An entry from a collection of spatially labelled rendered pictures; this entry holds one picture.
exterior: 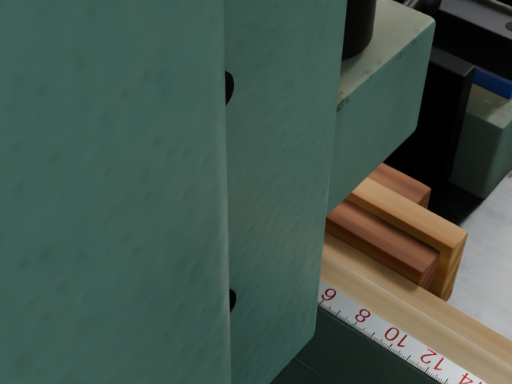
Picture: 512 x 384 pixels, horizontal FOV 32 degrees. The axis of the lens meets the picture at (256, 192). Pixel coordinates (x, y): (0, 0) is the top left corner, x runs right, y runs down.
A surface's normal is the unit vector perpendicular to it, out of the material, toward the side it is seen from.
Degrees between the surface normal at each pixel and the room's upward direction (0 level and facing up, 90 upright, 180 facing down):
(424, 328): 0
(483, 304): 0
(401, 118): 90
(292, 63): 90
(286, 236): 90
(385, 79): 90
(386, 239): 0
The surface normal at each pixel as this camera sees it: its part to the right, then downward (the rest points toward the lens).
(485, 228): 0.01, -0.70
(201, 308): 0.77, 0.46
